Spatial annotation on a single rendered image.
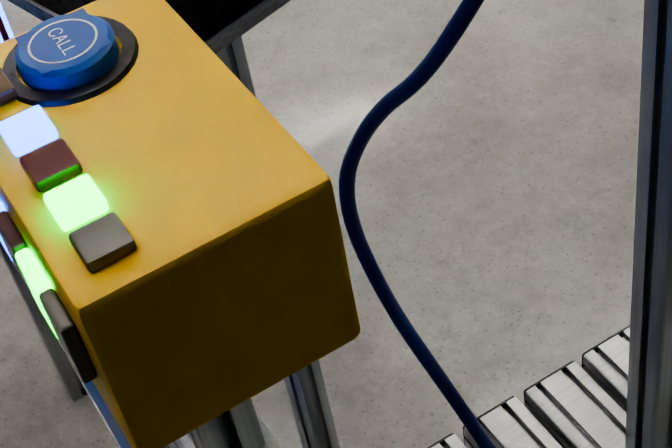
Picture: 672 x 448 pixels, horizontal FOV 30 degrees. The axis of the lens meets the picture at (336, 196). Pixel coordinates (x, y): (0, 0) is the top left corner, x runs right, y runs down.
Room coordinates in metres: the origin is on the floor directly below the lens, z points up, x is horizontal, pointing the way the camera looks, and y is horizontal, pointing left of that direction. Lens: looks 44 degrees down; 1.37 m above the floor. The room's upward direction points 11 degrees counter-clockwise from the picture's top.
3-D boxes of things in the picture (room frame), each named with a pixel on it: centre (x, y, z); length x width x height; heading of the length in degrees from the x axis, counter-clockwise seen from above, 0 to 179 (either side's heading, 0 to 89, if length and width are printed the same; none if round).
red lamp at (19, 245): (0.34, 0.12, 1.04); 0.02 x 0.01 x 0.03; 23
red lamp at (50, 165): (0.35, 0.10, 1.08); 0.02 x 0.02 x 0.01; 23
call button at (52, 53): (0.41, 0.09, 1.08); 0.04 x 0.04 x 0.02
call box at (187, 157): (0.37, 0.08, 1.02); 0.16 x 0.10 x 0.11; 23
